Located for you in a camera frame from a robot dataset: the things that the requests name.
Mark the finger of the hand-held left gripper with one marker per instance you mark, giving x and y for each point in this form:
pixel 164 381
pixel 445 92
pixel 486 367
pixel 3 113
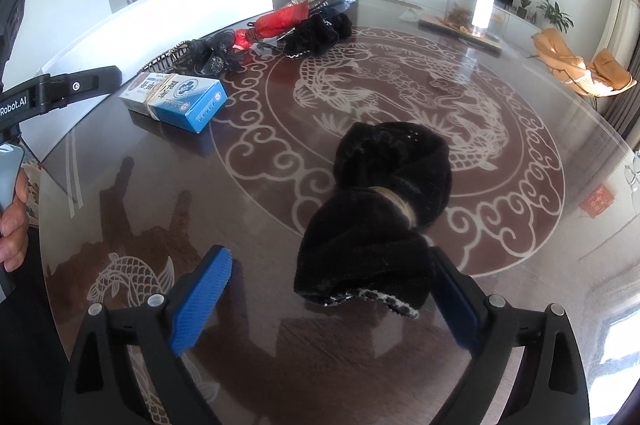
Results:
pixel 90 82

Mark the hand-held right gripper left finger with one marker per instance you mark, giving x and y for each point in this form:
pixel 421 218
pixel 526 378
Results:
pixel 202 300

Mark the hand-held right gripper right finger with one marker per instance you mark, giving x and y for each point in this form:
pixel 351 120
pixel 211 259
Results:
pixel 460 315

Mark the black velvet bow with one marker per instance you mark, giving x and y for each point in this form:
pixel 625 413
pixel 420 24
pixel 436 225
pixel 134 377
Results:
pixel 320 35
pixel 380 165

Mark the red packet with twine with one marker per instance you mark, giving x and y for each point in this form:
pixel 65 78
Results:
pixel 280 20

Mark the patterned glass-covered wooden desktop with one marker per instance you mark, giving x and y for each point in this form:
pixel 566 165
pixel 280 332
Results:
pixel 150 185

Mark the person's left hand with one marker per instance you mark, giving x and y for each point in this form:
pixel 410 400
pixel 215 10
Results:
pixel 15 235

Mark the silver rhinestone hair claw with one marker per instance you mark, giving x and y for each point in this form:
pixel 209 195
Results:
pixel 160 60

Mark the floral cloth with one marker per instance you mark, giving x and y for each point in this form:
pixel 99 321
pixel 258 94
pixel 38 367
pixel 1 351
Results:
pixel 32 195

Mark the blue white carton with twine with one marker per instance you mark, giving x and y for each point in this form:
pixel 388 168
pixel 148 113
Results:
pixel 195 100

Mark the white backdrop board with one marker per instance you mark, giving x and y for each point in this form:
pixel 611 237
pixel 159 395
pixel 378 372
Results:
pixel 175 15

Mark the black hair clip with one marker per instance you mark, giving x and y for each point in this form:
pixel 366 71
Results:
pixel 210 42

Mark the person's dark clothing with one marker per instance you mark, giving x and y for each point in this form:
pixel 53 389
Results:
pixel 35 330

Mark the red square sticker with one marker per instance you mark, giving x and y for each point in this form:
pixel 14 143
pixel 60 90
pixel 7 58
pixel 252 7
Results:
pixel 597 201

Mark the clear transparent object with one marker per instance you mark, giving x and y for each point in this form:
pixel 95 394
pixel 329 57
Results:
pixel 634 170

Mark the grey curtain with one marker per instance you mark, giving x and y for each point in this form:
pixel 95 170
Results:
pixel 622 110

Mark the orange lounge chair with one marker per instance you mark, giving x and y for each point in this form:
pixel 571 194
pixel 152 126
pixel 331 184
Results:
pixel 600 70

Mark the flat tray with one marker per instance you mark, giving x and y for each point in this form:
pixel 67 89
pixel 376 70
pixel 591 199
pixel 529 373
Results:
pixel 450 32

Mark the clear plastic bag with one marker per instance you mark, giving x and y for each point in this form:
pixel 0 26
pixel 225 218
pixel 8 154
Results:
pixel 411 15

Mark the clear fish tank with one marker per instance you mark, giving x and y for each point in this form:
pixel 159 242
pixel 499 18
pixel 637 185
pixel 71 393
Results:
pixel 465 0

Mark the large leafy potted plant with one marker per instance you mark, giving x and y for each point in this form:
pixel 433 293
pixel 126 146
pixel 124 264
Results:
pixel 552 12

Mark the small potted plant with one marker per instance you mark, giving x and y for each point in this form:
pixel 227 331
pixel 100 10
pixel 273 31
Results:
pixel 524 5

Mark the cloth-covered floor air conditioner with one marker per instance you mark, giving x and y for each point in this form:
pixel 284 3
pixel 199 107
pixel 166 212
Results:
pixel 625 20

